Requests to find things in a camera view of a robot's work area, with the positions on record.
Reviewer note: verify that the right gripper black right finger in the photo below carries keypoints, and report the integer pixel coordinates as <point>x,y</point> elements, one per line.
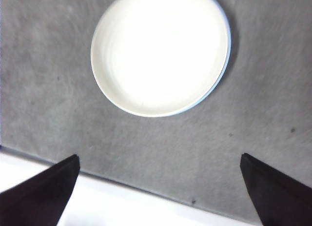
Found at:
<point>280,199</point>

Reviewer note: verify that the white round plate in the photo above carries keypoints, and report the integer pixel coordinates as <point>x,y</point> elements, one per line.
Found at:
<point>158,55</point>

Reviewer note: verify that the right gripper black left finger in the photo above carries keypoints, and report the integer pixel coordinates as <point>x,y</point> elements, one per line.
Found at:
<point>39,196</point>

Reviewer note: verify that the blue round plate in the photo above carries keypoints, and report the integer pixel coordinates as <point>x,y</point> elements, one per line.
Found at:
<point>229,40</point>

